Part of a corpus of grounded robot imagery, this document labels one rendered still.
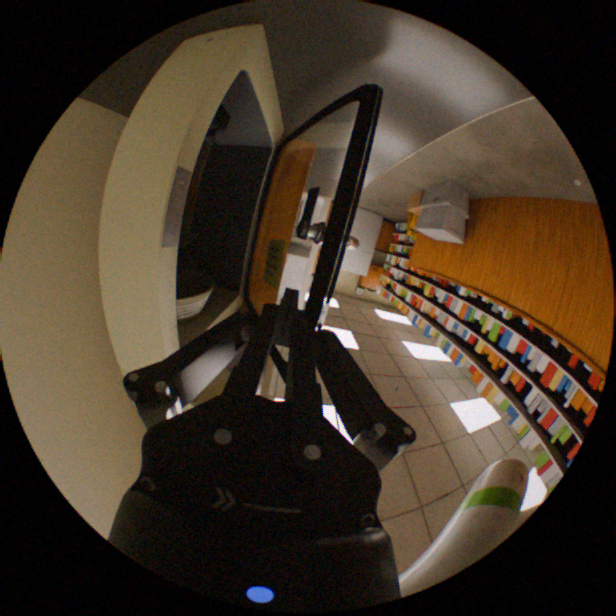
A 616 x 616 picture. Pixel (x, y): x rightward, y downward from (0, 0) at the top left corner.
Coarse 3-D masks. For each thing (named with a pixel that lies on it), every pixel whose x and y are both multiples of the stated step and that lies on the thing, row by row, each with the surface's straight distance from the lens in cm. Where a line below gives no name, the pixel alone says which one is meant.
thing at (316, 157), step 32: (320, 128) 31; (352, 128) 24; (288, 160) 38; (320, 160) 26; (288, 192) 31; (320, 192) 22; (288, 224) 27; (352, 224) 17; (256, 256) 40; (288, 256) 25; (256, 288) 38; (320, 320) 18
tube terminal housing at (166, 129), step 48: (192, 48) 32; (240, 48) 26; (144, 96) 29; (192, 96) 21; (144, 144) 22; (192, 144) 19; (144, 192) 19; (144, 240) 18; (144, 288) 19; (144, 336) 22; (192, 336) 29
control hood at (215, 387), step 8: (272, 360) 46; (224, 368) 32; (272, 368) 45; (216, 376) 30; (224, 376) 31; (264, 376) 40; (208, 384) 28; (216, 384) 29; (224, 384) 30; (264, 384) 39; (200, 392) 27; (208, 392) 28; (216, 392) 29; (264, 392) 38; (192, 400) 26; (200, 400) 26; (184, 408) 28
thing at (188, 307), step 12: (180, 276) 43; (192, 276) 42; (204, 276) 40; (180, 288) 43; (192, 288) 41; (204, 288) 38; (180, 300) 28; (192, 300) 29; (204, 300) 32; (180, 312) 30; (192, 312) 31
